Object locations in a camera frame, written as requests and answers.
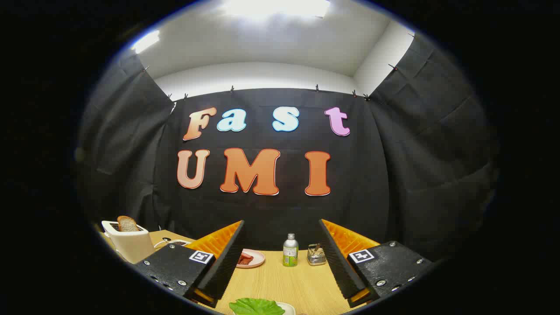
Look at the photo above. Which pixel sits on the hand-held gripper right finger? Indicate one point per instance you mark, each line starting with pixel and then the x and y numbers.
pixel 339 267

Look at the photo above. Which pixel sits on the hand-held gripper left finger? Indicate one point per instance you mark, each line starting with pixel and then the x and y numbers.
pixel 227 262

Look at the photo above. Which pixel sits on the green lettuce leaf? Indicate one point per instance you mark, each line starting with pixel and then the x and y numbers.
pixel 256 307

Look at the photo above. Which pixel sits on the toasted brown bread slice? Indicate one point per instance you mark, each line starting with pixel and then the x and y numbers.
pixel 127 224

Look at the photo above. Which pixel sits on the brown meat pieces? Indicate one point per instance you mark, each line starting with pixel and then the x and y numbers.
pixel 245 259

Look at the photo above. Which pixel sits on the pink plate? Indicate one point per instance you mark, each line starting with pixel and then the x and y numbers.
pixel 258 260

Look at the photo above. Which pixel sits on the green label metal bottle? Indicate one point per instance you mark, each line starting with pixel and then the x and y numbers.
pixel 290 256

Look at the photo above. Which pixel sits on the white oval plate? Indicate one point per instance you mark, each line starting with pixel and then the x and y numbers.
pixel 288 308

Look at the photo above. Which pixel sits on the white toaster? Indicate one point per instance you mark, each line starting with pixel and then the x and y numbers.
pixel 131 247

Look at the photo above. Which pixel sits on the black backdrop cloth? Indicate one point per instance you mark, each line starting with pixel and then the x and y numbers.
pixel 393 175

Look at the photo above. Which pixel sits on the small ceiling light panel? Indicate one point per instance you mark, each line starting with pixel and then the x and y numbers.
pixel 145 41

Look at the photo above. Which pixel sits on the large ceiling light panel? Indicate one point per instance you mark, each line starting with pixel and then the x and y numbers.
pixel 275 6

